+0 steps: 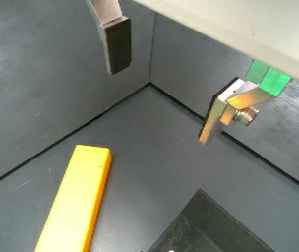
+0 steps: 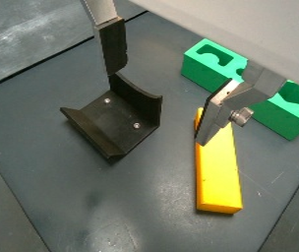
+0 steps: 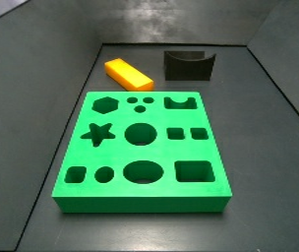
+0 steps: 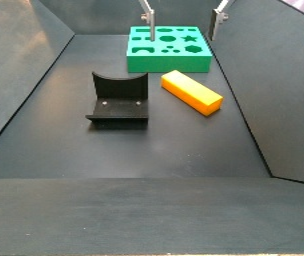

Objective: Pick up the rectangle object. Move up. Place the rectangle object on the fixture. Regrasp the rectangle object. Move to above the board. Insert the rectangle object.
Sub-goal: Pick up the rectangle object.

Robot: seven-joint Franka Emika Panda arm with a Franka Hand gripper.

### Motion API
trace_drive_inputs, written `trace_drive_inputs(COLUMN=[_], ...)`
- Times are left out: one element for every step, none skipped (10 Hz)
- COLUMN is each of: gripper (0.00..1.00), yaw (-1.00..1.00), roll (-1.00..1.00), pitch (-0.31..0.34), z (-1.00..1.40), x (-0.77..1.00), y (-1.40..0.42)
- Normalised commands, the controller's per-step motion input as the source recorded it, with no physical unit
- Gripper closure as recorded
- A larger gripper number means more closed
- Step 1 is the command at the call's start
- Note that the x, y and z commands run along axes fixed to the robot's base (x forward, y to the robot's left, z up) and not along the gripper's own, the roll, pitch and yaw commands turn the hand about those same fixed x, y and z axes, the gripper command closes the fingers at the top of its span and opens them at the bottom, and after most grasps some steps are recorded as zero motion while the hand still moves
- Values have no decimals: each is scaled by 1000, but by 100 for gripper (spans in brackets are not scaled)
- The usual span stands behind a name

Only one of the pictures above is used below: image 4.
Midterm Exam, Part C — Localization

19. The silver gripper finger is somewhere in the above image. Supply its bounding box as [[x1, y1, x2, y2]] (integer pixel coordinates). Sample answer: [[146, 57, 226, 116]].
[[210, 0, 230, 40], [139, 0, 155, 40]]

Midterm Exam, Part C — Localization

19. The yellow rectangular block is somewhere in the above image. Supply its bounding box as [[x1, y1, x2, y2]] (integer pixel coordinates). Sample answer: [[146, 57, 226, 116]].
[[162, 70, 223, 116]]

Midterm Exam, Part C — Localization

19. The green shape sorter board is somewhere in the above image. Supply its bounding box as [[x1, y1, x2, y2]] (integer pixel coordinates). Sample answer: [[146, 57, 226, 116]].
[[127, 26, 213, 73]]

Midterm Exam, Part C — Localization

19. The black curved fixture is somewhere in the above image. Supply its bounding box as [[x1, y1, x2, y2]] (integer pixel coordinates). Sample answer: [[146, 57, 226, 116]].
[[87, 73, 150, 122]]

